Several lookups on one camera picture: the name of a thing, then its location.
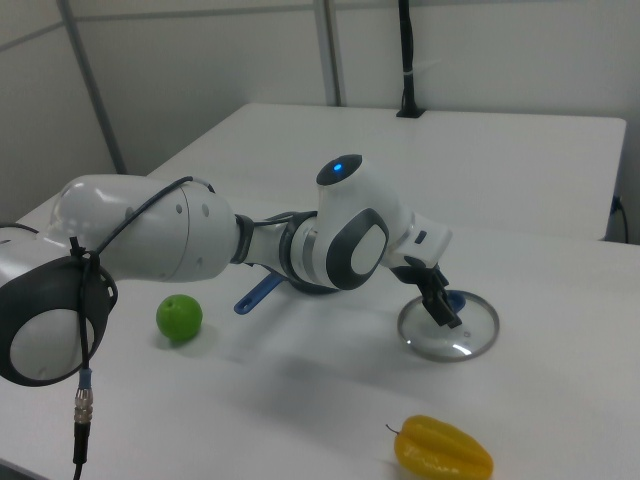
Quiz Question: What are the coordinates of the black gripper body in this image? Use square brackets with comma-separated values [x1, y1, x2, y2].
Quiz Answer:
[389, 254, 442, 290]

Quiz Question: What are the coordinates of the glass lid with blue knob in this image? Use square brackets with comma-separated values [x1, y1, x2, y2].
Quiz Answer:
[396, 288, 501, 363]

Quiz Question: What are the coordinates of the yellow starfruit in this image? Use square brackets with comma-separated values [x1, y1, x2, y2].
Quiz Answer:
[385, 414, 495, 480]

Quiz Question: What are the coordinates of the dark blue saucepan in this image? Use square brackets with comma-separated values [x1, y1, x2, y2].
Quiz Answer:
[233, 272, 346, 316]

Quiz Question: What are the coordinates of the black pole with white band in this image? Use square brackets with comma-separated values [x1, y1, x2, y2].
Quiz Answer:
[396, 0, 427, 119]

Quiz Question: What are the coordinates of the green apple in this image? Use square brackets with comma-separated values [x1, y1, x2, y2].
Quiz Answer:
[155, 293, 204, 346]

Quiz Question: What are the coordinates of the black power cable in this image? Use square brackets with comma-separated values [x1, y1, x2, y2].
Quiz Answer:
[611, 195, 630, 244]

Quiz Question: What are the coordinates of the grey metal partition post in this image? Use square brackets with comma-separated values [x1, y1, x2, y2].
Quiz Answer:
[315, 0, 347, 107]
[54, 0, 127, 175]

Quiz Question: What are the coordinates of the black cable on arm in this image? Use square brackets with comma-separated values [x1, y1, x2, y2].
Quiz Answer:
[68, 174, 217, 480]

